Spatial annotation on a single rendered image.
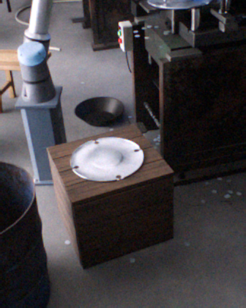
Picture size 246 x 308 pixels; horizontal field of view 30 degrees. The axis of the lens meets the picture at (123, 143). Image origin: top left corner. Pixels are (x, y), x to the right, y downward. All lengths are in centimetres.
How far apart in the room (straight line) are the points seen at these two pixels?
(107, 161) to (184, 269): 51
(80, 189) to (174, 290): 51
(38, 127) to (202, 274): 95
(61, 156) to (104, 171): 21
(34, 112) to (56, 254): 62
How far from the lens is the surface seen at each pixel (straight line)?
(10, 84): 306
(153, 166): 174
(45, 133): 210
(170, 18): 212
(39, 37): 209
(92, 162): 177
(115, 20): 373
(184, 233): 197
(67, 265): 188
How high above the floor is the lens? 139
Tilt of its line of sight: 34 degrees down
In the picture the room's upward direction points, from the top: 4 degrees counter-clockwise
